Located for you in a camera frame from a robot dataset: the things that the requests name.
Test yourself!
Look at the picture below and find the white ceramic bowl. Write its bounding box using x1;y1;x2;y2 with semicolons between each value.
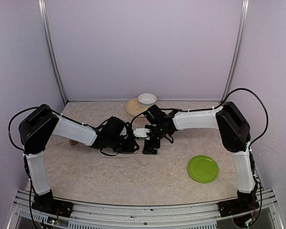
137;93;157;107

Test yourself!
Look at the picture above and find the front aluminium rail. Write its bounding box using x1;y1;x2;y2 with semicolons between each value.
8;189;281;229

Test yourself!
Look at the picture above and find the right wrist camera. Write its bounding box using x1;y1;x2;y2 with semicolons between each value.
133;128;151;139

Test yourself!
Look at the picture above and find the left aluminium frame post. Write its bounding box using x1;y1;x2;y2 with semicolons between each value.
38;0;68;106

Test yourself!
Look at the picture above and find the right aluminium frame post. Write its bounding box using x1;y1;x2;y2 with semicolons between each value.
221;0;250;102

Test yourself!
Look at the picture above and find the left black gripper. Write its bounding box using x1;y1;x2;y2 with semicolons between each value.
108;135;139;154

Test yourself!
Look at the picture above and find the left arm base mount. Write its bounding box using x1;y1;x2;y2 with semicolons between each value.
32;189;73;218

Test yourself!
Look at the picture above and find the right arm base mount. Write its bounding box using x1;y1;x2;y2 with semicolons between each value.
218;190;259;217

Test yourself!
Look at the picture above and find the green round plate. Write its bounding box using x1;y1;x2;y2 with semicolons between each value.
187;155;219;184

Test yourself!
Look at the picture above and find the beige round plate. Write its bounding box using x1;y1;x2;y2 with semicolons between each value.
125;98;155;116

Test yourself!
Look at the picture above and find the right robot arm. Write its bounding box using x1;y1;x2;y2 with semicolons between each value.
143;102;256;212

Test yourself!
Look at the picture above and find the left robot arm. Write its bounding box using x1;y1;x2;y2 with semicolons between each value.
19;104;139;212

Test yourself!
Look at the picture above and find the orange pill bottle grey cap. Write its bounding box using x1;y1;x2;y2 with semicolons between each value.
69;140;78;145

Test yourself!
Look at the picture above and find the aluminium frame post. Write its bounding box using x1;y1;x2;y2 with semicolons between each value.
38;0;68;106
221;0;250;102

